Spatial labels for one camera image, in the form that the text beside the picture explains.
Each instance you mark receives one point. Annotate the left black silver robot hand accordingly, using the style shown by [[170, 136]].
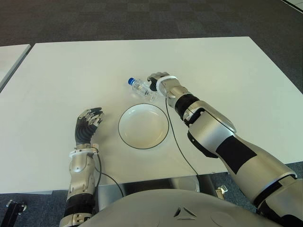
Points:
[[84, 132]]

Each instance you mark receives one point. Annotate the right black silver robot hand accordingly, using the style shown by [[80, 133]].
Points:
[[154, 78]]

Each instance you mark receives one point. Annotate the clear water bottle blue cap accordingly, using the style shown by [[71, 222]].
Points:
[[142, 89]]

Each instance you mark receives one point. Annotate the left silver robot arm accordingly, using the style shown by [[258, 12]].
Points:
[[79, 170]]

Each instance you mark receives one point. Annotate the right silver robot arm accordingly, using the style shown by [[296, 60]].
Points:
[[213, 132]]

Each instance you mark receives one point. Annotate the white plate black rim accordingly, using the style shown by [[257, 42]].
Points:
[[142, 127]]

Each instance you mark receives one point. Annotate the white side table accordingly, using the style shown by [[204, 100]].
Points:
[[9, 61]]

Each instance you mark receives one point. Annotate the silver robot torso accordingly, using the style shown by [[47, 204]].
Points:
[[154, 208]]

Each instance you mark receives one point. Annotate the black metal stand with caster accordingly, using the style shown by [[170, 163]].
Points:
[[14, 210]]

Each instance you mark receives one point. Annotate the white round pedestal base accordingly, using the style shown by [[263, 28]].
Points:
[[188, 183]]

